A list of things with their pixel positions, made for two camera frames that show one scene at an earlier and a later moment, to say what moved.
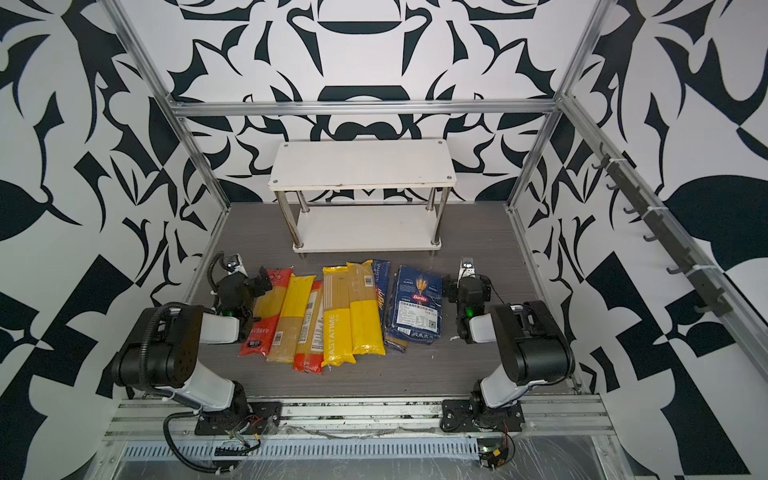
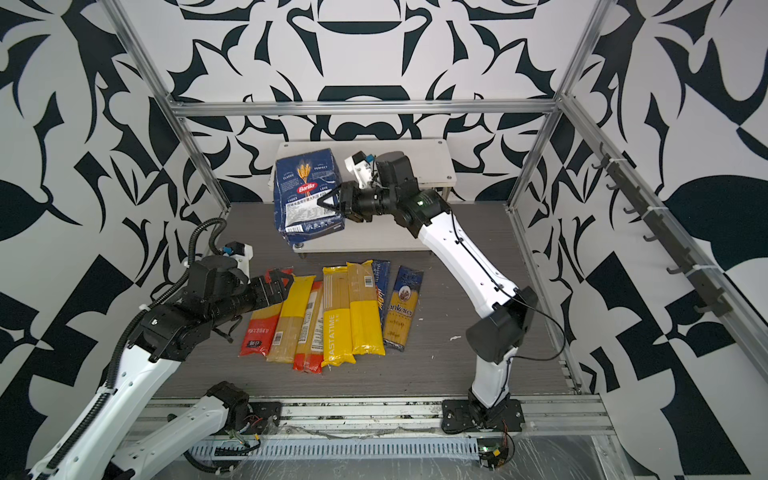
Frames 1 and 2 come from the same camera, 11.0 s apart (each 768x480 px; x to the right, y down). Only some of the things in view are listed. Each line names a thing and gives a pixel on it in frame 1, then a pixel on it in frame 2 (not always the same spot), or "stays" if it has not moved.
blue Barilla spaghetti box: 381,270 stays
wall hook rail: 699,279 stays
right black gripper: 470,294 -> 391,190
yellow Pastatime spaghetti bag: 337,339 stays
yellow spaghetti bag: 365,321 stays
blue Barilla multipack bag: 416,305 -> 300,182
